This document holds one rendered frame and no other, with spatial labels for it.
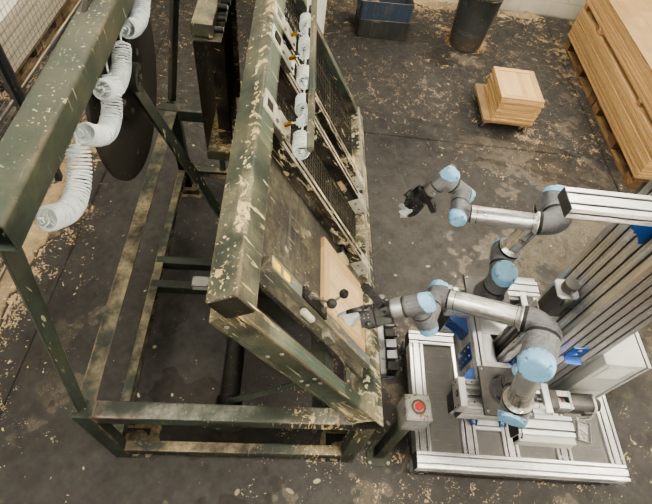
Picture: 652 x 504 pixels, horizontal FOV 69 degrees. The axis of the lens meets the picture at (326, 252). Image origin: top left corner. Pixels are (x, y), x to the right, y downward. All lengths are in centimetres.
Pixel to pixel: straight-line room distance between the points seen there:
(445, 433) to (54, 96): 258
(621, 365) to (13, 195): 227
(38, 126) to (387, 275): 282
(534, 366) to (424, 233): 246
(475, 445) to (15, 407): 273
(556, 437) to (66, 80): 230
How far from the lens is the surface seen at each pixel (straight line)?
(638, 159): 531
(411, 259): 382
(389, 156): 455
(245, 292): 125
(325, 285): 202
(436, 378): 317
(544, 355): 170
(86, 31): 166
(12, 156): 130
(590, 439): 345
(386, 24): 606
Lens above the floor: 302
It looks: 54 degrees down
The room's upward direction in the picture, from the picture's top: 11 degrees clockwise
